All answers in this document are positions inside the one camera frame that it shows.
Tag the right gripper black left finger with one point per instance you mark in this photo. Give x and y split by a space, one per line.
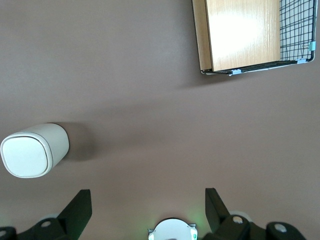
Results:
72 215

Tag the light wooden board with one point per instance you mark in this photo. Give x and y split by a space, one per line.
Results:
242 32

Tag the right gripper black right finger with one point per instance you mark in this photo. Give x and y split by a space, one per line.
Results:
220 222

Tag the light blue plastic clip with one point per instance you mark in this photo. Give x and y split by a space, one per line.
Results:
236 72
312 46
302 61

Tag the white rounded trash can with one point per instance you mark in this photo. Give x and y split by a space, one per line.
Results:
58 142

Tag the white round disc device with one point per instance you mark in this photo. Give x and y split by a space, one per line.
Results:
172 230

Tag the white trash can lid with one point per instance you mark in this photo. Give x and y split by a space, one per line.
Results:
25 155

